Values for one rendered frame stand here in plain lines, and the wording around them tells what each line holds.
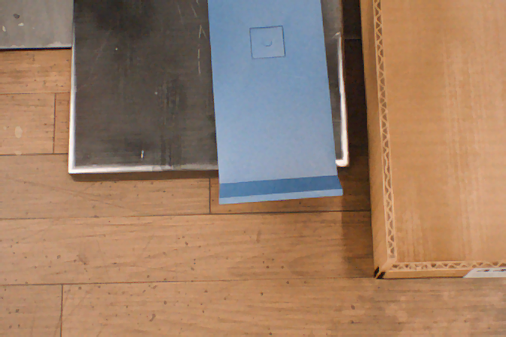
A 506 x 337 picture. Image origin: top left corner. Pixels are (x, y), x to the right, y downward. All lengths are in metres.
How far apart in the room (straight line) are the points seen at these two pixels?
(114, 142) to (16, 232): 0.08
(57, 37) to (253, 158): 0.16
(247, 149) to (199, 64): 0.06
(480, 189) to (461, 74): 0.08
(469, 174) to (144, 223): 0.20
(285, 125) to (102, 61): 0.12
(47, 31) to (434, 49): 0.25
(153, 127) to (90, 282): 0.10
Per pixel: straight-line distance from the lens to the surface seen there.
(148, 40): 0.61
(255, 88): 0.59
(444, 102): 0.62
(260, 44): 0.60
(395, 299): 0.59
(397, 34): 0.63
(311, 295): 0.59
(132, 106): 0.60
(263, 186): 0.56
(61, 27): 0.65
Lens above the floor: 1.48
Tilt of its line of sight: 75 degrees down
